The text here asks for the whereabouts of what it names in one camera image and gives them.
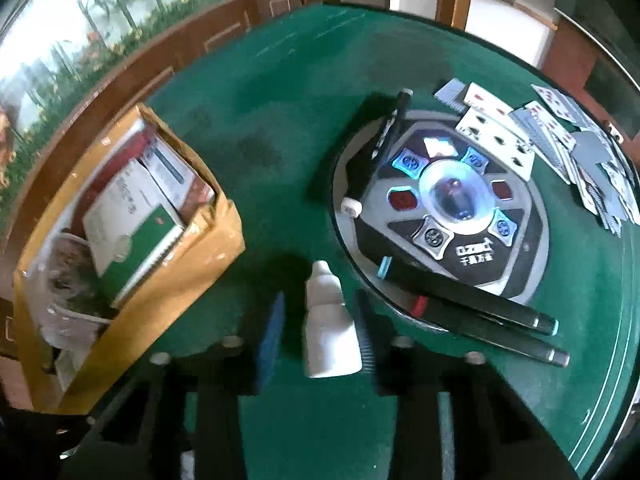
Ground floral wall mural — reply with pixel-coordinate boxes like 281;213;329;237
0;0;251;161

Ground black marker teal tip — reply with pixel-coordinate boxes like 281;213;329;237
376;256;559;335

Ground round table control panel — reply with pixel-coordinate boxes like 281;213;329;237
332;107;551;321

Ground green white medicine box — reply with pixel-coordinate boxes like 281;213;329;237
81;160;187;308

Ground wooden wall panelling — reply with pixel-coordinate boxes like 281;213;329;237
0;0;281;361

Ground black marker white cap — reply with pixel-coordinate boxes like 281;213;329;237
341;88;414;218

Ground yellow taped cardboard box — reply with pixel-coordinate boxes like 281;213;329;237
12;102;246;417

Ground scattered playing cards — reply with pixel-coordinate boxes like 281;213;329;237
432;77;640;238

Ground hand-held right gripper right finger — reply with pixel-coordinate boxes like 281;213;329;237
357;290;571;480

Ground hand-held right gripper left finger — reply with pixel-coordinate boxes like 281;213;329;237
65;292;286;480

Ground small white bottle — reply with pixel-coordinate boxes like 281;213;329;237
304;260;363;379

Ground black marker pen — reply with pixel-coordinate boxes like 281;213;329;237
409;296;571;367

